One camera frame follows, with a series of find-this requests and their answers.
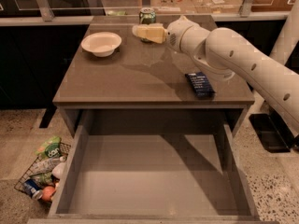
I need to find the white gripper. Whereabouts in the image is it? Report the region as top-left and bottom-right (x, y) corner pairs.
(132, 15), (199, 52)

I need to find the green soda can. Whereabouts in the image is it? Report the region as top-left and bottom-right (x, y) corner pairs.
(138, 7), (157, 44)

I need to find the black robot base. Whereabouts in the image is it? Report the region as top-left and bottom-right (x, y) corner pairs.
(249, 111), (299, 153)

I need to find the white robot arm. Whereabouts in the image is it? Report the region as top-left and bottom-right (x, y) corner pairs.
(132, 15), (299, 131)

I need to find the grey cabinet with top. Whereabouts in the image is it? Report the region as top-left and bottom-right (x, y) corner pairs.
(53, 16), (254, 133)

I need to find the open grey top drawer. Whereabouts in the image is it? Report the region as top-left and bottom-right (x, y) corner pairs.
(27, 109), (278, 224)

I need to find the blue soda can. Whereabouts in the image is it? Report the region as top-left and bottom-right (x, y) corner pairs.
(22, 179), (43, 200)

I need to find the white bowl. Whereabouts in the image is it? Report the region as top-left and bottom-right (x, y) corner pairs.
(81, 32), (121, 57)

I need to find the dark blue snack bar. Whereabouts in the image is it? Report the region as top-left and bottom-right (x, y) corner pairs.
(185, 72), (215, 98)

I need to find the green chip bag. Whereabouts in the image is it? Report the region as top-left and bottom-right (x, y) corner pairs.
(35, 136), (61, 159)

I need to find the white round object in basket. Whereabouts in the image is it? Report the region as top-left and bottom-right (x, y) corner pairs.
(51, 162), (65, 179)

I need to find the clear plastic water bottle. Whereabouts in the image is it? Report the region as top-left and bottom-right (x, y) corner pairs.
(32, 156), (66, 175)

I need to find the green packet in basket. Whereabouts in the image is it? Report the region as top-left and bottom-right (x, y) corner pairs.
(31, 172), (53, 186)

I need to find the orange fruit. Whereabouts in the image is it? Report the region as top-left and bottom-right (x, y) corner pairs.
(42, 186), (56, 202)

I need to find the wire basket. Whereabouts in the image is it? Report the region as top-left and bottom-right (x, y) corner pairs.
(14, 142), (71, 199)

